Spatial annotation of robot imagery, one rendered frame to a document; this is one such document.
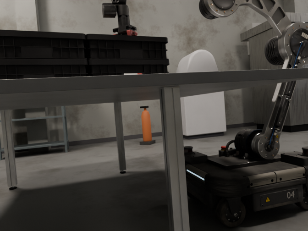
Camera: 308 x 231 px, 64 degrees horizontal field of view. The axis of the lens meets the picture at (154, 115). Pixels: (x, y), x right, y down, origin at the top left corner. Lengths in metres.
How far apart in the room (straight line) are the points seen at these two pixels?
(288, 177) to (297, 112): 3.34
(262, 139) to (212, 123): 2.93
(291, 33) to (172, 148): 1.01
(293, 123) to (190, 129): 1.66
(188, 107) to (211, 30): 2.11
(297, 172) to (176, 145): 0.71
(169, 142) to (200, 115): 3.35
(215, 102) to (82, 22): 2.78
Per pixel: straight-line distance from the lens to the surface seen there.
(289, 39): 1.60
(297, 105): 4.68
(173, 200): 0.94
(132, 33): 1.26
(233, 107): 5.64
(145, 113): 3.93
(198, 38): 5.45
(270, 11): 1.60
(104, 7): 1.29
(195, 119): 4.19
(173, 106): 0.89
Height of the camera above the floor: 0.59
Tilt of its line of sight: 2 degrees down
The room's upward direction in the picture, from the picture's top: 4 degrees counter-clockwise
